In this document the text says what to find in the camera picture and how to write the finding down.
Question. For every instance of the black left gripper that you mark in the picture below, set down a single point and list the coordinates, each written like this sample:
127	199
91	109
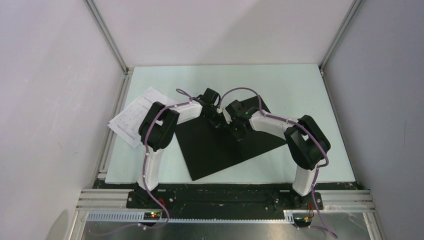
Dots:
220	122

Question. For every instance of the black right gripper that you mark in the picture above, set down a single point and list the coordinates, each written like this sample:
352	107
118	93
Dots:
238	136

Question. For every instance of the red and black folder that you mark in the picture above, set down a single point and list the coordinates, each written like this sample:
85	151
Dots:
208	148

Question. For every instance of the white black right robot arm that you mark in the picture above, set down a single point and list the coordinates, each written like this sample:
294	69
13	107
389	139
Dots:
307	144

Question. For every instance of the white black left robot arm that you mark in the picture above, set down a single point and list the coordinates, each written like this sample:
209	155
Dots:
157	131

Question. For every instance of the white printed paper files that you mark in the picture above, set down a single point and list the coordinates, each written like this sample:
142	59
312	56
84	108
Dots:
126	124

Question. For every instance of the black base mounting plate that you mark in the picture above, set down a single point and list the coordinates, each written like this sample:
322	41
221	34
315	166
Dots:
225	201

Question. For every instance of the right controller board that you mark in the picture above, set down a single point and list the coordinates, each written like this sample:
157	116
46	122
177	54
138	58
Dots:
302	222

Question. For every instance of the left controller board with leds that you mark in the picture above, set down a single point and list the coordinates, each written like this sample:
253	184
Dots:
152	215

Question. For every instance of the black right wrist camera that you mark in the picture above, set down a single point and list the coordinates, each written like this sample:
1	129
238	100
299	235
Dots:
237	111

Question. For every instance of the left aluminium corner post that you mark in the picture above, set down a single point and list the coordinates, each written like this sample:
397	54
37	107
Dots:
106	34

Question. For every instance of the aluminium corner post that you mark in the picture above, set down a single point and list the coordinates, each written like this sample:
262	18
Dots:
106	34
341	32

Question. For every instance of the aluminium front frame rail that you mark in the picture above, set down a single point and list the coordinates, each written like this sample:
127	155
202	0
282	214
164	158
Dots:
351	215

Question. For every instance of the right aluminium corner post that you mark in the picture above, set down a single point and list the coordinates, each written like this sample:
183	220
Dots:
341	32

